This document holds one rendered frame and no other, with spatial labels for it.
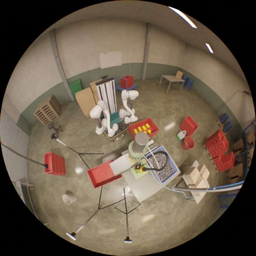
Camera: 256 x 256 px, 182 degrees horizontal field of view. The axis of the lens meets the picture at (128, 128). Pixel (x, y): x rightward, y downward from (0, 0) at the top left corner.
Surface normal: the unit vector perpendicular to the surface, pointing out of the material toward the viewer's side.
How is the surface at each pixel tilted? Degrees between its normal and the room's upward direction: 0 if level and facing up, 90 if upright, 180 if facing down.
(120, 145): 0
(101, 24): 90
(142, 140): 0
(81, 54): 90
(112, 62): 90
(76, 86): 94
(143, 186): 0
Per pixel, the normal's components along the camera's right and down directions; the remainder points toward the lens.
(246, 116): -0.88, 0.38
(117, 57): 0.47, 0.75
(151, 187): 0.03, -0.54
